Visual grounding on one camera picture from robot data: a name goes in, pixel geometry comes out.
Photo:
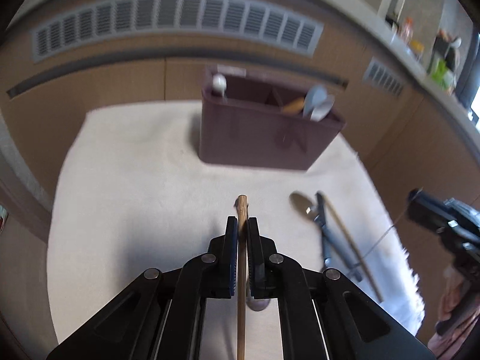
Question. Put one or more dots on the grey blue plastic spoon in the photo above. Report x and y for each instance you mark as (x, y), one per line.
(314, 98)

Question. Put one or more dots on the wooden chopstick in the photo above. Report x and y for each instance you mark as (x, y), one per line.
(355, 249)
(242, 275)

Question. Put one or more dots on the white ball handle metal spoon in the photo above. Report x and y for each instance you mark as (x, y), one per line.
(218, 85)

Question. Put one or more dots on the person's right hand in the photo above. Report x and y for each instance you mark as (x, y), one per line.
(447, 346)

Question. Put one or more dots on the white table cloth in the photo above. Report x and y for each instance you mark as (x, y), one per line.
(133, 194)

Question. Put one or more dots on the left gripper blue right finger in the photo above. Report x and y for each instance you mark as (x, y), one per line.
(255, 253)

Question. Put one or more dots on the dark metal spoon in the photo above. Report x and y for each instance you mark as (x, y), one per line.
(256, 301)

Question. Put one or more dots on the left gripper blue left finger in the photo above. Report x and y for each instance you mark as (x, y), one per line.
(229, 256)

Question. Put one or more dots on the wooden spoon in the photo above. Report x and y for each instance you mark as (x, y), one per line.
(295, 107)

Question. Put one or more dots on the black rack with utensils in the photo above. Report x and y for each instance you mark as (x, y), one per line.
(448, 48)

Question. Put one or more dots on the black metal peeler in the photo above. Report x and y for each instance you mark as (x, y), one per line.
(316, 213)

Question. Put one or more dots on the dark purple utensil caddy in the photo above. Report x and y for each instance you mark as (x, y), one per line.
(247, 128)

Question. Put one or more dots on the orange bottle on counter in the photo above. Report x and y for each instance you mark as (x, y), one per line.
(406, 30)

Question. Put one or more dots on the green packaging on counter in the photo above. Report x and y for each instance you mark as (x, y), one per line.
(442, 75)

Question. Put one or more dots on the long grey vent grille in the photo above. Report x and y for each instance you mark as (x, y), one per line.
(252, 20)

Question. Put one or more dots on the small grey vent grille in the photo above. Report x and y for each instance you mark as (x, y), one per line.
(381, 77)

